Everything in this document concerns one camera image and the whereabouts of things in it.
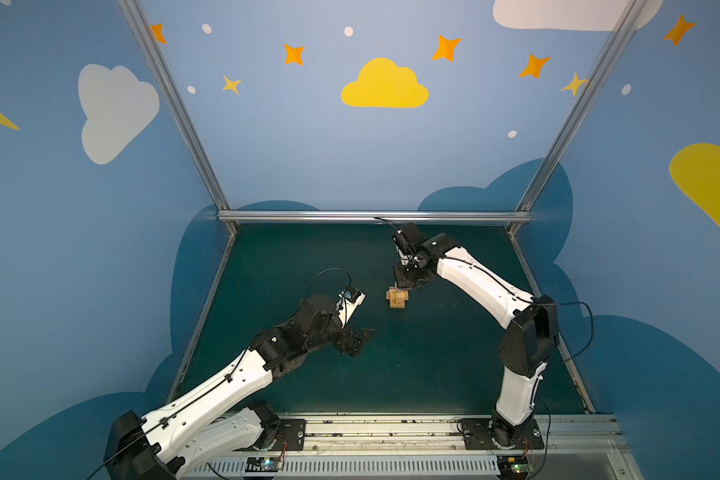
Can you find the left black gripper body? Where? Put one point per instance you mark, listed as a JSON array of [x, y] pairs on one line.
[[342, 338]]

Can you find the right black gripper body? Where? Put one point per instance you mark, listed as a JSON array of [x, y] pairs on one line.
[[406, 278]]

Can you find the wide wood block front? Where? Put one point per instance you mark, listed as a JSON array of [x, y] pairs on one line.
[[398, 297]]

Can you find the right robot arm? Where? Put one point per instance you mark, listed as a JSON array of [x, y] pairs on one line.
[[530, 323]]

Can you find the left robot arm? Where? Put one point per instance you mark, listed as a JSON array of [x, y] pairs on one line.
[[200, 426]]

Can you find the rear horizontal aluminium bar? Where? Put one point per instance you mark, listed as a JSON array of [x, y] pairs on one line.
[[346, 217]]

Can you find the left controller board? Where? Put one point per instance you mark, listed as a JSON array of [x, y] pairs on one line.
[[263, 465]]

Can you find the controller board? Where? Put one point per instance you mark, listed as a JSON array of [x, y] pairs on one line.
[[263, 465], [513, 468]]

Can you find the right controller board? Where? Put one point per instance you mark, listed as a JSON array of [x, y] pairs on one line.
[[513, 468]]

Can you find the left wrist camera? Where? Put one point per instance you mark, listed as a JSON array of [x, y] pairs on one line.
[[349, 300]]

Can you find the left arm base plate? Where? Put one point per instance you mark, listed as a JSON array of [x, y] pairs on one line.
[[288, 434]]

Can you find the aluminium rail front frame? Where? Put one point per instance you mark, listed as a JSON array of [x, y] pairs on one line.
[[420, 446]]

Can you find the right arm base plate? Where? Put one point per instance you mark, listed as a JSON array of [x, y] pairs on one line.
[[480, 433]]

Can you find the left diagonal aluminium post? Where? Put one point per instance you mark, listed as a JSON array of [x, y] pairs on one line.
[[137, 20]]

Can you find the diagonal aluminium post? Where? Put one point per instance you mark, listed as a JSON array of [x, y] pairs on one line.
[[137, 20], [609, 56]]

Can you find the right diagonal aluminium post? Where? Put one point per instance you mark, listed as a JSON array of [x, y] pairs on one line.
[[609, 56]]

